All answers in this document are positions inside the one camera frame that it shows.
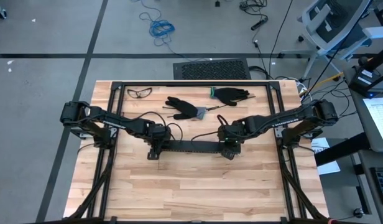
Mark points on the white printed label sheet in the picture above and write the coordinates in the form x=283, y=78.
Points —
x=320, y=146

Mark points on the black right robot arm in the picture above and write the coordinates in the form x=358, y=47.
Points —
x=288, y=119

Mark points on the grey office chair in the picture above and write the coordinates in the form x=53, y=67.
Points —
x=322, y=18

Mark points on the black power strip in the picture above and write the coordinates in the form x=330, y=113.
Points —
x=259, y=24

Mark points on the black glove green cuff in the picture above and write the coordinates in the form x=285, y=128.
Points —
x=230, y=95

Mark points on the black aluminium rig frame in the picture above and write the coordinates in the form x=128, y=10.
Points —
x=194, y=83

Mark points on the clear safety glasses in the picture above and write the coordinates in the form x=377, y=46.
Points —
x=144, y=92

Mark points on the white lit monitor screen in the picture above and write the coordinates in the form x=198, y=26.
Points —
x=381, y=118

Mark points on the black floor grate mat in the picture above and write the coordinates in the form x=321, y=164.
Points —
x=213, y=69

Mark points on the black bar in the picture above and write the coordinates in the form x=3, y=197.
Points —
x=194, y=145

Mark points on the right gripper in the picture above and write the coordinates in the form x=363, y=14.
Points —
x=233, y=132

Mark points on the small black floor object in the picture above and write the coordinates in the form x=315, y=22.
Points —
x=217, y=3

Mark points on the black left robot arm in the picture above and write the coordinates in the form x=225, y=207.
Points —
x=117, y=123

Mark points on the grey desk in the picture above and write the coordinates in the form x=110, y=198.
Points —
x=370, y=158

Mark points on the black box device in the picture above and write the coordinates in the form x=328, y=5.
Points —
x=362, y=81

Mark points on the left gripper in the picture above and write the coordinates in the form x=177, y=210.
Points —
x=158, y=133

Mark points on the white paper sheet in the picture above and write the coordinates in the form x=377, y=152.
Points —
x=329, y=168

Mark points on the black caster wheel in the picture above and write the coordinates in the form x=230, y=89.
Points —
x=358, y=212
x=0, y=12

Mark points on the black glove grey cuff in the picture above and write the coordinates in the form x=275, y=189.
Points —
x=185, y=109

